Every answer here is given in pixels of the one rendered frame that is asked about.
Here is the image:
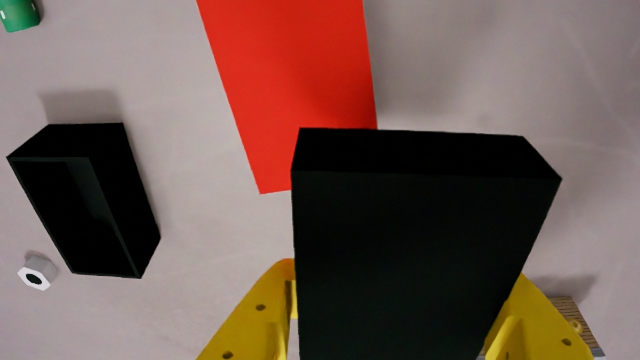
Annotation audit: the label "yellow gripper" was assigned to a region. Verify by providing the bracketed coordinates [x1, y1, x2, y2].
[196, 258, 594, 360]

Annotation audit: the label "red flat box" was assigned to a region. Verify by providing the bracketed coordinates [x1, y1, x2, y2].
[196, 0, 378, 194]

